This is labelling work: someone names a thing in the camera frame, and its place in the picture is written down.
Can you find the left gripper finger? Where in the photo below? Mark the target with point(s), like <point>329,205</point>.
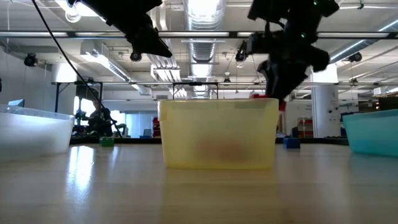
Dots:
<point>149,43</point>

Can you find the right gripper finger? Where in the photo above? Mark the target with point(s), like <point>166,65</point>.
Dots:
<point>283,81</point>

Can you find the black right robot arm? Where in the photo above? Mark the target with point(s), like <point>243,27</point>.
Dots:
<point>295,12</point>

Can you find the white round column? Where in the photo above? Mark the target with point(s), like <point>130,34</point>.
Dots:
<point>325,109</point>

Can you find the red storage shelf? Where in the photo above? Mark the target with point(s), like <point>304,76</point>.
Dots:
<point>306,127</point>
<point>156,127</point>

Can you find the blue toy brick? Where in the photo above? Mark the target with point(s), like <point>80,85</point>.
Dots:
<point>291,143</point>

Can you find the yellow plastic bin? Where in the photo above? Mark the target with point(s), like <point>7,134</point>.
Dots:
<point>217,124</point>

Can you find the person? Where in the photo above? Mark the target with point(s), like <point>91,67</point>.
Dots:
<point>99,121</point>

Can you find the teal plastic bin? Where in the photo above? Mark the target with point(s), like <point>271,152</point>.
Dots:
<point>373,133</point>

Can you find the green toy brick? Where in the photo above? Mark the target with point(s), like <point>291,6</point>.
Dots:
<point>106,142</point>

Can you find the clear plastic bin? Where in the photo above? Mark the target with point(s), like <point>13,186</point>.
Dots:
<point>31,133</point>

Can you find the hanging black camera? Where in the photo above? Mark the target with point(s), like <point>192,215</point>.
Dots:
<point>241,54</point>
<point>30,59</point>
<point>355,57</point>
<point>136,56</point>

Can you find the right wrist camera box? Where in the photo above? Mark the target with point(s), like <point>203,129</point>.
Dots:
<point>258,43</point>

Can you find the slanted silver duct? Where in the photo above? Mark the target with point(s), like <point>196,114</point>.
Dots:
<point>348,49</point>

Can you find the silver ventilation duct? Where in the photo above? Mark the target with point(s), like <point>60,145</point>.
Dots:
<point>203,46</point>

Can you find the background black frame stand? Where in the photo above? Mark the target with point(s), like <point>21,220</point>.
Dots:
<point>81,82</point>
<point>195,83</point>

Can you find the black aluminium rig frame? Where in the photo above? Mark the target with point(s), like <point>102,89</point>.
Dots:
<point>136,140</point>

